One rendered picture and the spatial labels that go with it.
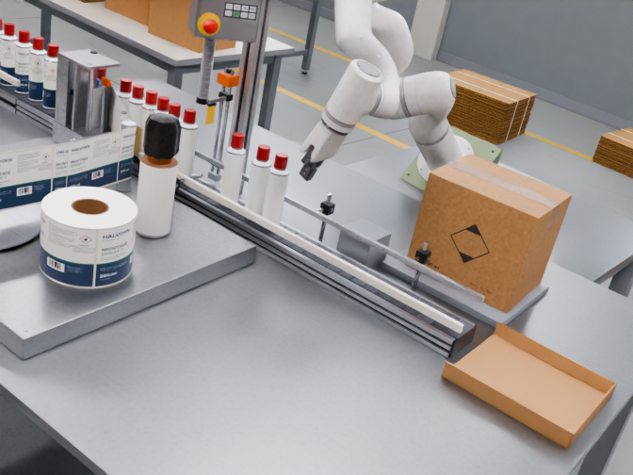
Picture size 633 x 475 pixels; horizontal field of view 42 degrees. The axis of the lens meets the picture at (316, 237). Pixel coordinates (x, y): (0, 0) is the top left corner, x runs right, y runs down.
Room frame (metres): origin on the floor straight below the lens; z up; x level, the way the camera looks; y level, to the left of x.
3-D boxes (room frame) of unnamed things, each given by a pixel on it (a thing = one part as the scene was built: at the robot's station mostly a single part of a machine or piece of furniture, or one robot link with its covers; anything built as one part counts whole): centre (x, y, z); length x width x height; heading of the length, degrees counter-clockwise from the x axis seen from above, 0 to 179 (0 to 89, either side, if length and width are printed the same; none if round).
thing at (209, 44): (2.23, 0.40, 1.18); 0.04 x 0.04 x 0.21
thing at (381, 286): (1.87, 0.09, 0.90); 1.07 x 0.01 x 0.02; 57
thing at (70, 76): (2.21, 0.72, 1.01); 0.14 x 0.13 x 0.26; 57
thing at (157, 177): (1.78, 0.40, 1.03); 0.09 x 0.09 x 0.30
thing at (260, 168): (1.97, 0.18, 0.98); 0.05 x 0.05 x 0.20
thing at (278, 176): (1.94, 0.13, 0.98); 0.05 x 0.05 x 0.20
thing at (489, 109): (6.14, -1.01, 0.16); 0.64 x 0.53 x 0.31; 59
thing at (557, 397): (1.52, -0.52, 0.85); 0.30 x 0.26 x 0.04; 57
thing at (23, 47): (2.53, 1.04, 0.98); 0.05 x 0.05 x 0.20
